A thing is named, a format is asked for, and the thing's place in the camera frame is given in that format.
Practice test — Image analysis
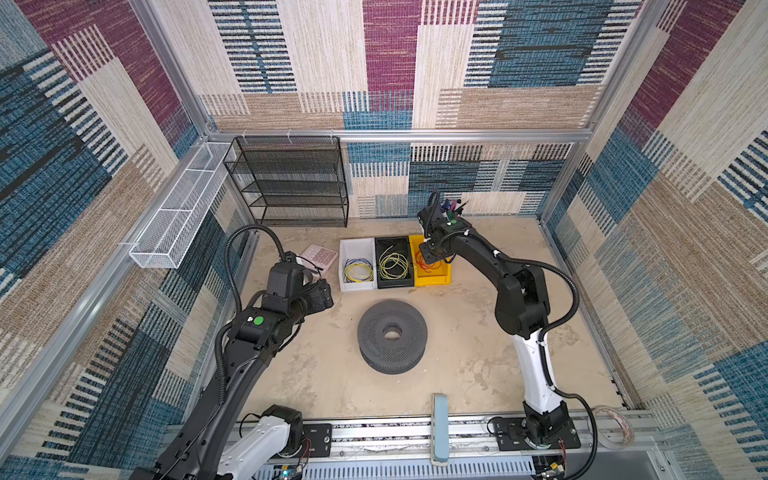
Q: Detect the black mesh shelf rack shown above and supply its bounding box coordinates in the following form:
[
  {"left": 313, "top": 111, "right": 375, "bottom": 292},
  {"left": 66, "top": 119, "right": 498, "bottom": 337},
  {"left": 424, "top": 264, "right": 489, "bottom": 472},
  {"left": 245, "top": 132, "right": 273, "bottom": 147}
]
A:
[{"left": 223, "top": 136, "right": 350, "bottom": 227}]

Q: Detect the green yellow cable coil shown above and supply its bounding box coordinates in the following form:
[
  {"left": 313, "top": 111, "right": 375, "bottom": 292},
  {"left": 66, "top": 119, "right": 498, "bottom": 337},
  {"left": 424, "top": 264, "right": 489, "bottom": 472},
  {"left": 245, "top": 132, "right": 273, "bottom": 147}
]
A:
[{"left": 377, "top": 244, "right": 410, "bottom": 281}]

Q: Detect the white wire mesh basket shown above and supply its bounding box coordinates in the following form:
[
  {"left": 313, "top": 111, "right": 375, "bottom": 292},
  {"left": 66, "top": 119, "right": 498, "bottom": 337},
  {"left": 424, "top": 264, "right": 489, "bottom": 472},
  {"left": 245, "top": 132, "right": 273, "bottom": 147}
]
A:
[{"left": 129, "top": 142, "right": 229, "bottom": 269}]

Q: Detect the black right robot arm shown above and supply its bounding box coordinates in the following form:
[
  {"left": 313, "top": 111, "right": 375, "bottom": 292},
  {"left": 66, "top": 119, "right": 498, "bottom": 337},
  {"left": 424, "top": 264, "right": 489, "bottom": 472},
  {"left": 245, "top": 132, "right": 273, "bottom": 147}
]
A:
[{"left": 417, "top": 191, "right": 598, "bottom": 450}]

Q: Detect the light blue clamp handle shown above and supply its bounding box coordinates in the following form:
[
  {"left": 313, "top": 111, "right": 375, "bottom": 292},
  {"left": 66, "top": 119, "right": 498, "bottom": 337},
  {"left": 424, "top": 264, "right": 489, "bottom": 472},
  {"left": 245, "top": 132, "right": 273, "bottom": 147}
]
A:
[{"left": 430, "top": 393, "right": 450, "bottom": 467}]

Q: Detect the grey cable spool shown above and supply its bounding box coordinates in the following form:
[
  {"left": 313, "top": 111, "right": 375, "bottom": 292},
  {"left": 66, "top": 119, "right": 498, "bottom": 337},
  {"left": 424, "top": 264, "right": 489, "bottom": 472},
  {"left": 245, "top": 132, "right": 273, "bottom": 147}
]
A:
[{"left": 357, "top": 299, "right": 428, "bottom": 375}]

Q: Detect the black plastic bin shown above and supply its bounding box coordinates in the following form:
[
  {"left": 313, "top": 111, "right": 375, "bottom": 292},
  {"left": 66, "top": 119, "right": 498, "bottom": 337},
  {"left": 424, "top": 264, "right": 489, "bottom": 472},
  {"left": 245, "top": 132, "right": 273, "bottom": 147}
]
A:
[{"left": 374, "top": 236, "right": 414, "bottom": 289}]

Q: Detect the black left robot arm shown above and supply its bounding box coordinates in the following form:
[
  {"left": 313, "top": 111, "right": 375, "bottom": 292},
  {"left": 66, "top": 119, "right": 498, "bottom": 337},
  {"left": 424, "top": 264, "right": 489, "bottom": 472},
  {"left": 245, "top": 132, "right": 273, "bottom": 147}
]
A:
[{"left": 131, "top": 246, "right": 334, "bottom": 479}]

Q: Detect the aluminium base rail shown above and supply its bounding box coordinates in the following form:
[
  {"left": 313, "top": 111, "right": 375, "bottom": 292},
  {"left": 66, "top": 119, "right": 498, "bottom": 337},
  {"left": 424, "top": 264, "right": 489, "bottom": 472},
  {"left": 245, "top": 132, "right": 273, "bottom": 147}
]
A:
[{"left": 239, "top": 409, "right": 661, "bottom": 480}]

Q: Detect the blue cable coil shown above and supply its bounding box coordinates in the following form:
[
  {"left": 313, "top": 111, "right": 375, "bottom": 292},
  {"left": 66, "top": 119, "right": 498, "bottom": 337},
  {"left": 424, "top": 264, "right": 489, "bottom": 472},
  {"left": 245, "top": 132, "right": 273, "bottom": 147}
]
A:
[{"left": 343, "top": 257, "right": 374, "bottom": 282}]

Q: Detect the pink calculator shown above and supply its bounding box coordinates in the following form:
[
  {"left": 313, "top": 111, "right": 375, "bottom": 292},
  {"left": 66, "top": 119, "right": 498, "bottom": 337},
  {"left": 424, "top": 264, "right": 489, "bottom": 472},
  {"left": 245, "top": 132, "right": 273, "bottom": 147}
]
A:
[{"left": 297, "top": 244, "right": 338, "bottom": 277}]

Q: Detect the white plastic bin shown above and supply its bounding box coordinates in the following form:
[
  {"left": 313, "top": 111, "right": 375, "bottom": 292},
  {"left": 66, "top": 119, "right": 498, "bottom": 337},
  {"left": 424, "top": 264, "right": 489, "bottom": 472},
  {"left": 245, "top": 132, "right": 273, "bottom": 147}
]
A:
[{"left": 338, "top": 238, "right": 377, "bottom": 292}]

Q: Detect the yellow plastic bin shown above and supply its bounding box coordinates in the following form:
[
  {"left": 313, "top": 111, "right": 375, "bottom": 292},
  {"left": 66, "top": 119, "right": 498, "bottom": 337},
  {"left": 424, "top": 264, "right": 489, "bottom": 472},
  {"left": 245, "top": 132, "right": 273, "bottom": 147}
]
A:
[{"left": 408, "top": 235, "right": 452, "bottom": 287}]

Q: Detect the clear tape roll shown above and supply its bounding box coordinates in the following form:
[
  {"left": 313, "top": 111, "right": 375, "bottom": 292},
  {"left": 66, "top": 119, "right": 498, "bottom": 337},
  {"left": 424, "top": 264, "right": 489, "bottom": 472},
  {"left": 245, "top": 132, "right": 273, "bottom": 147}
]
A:
[{"left": 590, "top": 405, "right": 635, "bottom": 451}]

